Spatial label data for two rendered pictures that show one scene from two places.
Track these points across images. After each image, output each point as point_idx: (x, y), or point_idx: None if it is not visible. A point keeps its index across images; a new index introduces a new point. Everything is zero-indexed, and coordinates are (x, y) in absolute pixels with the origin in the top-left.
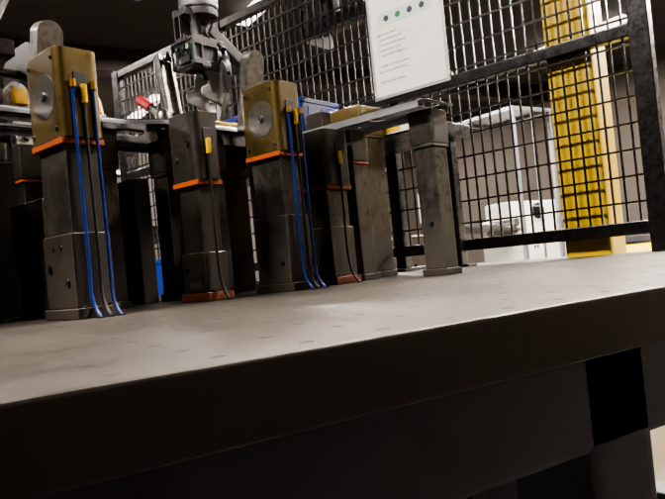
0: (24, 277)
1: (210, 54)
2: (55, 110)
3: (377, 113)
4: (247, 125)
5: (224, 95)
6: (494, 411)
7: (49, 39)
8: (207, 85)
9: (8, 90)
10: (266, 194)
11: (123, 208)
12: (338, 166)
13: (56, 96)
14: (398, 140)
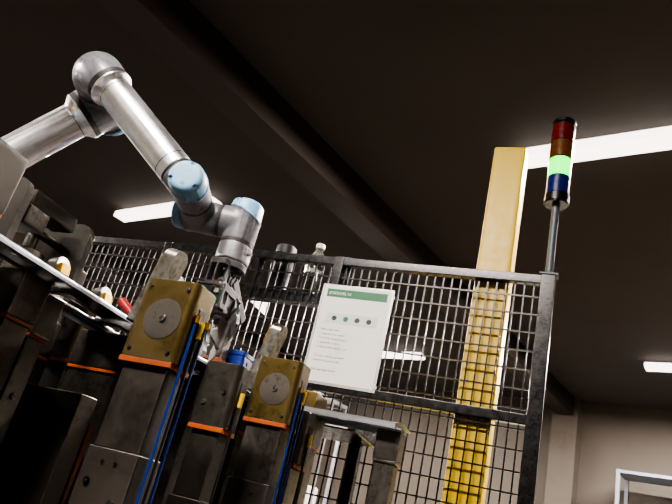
0: (9, 462)
1: (228, 304)
2: (174, 336)
3: (354, 417)
4: (258, 387)
5: (224, 342)
6: None
7: (177, 267)
8: (216, 328)
9: (57, 263)
10: (252, 457)
11: None
12: (305, 449)
13: (181, 325)
14: (325, 430)
